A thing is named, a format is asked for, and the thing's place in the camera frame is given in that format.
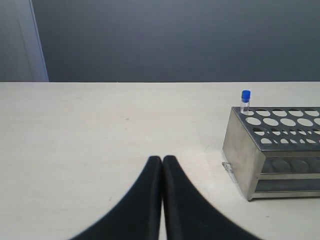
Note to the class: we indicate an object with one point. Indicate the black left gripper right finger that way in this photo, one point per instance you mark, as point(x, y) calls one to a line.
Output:
point(188, 215)

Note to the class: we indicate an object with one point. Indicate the blue-capped tube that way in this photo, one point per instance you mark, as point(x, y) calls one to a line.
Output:
point(245, 101)

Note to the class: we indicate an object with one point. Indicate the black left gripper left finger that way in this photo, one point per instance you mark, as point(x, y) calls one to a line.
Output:
point(137, 215)

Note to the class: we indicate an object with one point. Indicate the stainless steel test tube rack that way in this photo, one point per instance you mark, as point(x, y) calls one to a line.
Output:
point(274, 152)

